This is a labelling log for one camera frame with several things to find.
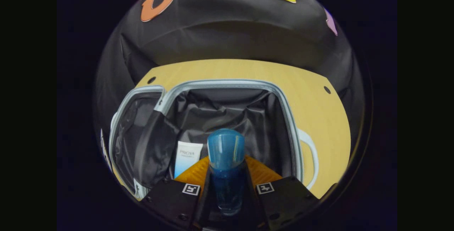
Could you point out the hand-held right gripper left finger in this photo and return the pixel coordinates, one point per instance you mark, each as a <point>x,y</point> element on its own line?
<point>170,202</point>

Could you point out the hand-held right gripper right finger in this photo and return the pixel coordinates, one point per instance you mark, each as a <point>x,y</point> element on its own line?
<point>283,202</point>

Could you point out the light blue skincare tube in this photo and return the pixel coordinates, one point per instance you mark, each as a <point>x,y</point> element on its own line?
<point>188,156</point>

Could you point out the blue capped green skincare bottle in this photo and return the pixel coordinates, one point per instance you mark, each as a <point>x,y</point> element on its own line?
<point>226,153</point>

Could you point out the black backdrop cloth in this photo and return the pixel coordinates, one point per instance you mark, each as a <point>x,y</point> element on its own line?
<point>230,36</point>

